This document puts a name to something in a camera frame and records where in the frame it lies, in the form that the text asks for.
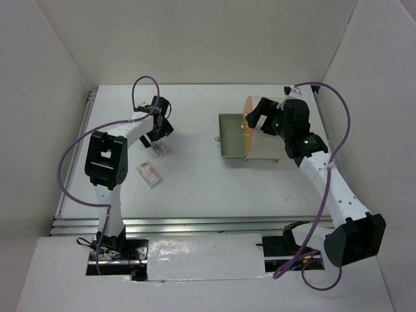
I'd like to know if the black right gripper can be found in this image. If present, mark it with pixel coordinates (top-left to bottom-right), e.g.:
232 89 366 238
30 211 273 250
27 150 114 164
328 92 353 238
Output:
246 97 291 139

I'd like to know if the clear false lashes box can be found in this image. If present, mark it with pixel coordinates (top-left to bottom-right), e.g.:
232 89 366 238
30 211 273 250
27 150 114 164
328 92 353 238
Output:
151 141 170 158

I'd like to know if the orange top drawer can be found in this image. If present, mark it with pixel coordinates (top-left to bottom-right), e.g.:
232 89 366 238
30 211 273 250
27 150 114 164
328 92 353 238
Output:
243 96 261 116

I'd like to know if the orange drawer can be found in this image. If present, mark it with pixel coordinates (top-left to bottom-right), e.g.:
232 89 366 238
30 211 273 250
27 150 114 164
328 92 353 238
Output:
243 96 261 116
241 113 256 136

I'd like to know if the cream cylindrical drawer organizer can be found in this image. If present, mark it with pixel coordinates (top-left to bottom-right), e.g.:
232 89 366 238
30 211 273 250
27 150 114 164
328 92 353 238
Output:
244 96 307 162

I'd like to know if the clear pink nails box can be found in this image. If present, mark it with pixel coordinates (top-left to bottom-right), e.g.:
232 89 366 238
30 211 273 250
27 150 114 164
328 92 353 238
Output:
135 161 163 189

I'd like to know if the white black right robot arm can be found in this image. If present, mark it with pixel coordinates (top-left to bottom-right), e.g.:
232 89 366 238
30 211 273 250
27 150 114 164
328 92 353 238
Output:
245 97 386 268

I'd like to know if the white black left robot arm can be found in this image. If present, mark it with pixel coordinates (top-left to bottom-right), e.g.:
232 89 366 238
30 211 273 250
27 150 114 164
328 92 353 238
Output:
84 96 174 259

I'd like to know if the white foil-taped cover panel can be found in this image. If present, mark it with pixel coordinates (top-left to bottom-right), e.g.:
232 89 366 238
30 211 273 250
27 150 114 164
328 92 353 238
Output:
147 233 267 281

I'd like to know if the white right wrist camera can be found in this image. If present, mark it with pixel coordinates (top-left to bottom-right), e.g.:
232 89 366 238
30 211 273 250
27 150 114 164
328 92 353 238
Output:
283 85 303 102

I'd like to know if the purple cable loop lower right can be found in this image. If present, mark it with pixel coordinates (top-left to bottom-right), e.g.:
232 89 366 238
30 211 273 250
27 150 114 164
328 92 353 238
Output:
300 259 342 290

